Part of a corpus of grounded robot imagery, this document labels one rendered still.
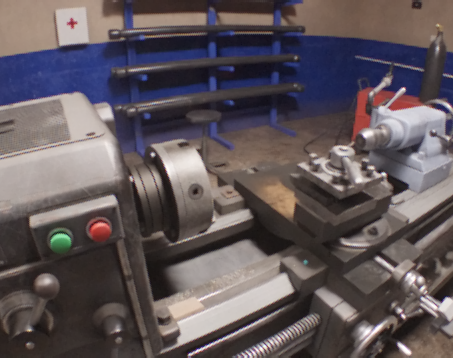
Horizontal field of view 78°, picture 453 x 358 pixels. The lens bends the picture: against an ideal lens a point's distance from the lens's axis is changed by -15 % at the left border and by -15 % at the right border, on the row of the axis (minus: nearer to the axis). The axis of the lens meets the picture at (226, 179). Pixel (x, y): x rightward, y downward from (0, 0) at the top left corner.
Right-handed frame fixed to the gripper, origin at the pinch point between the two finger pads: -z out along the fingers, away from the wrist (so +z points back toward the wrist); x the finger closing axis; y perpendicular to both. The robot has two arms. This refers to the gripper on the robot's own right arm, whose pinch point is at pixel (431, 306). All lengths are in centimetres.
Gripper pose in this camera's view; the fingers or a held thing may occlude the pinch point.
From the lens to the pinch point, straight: 104.6
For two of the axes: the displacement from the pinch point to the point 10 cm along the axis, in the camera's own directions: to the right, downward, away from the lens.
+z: 5.1, 4.0, -7.6
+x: -7.0, 7.0, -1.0
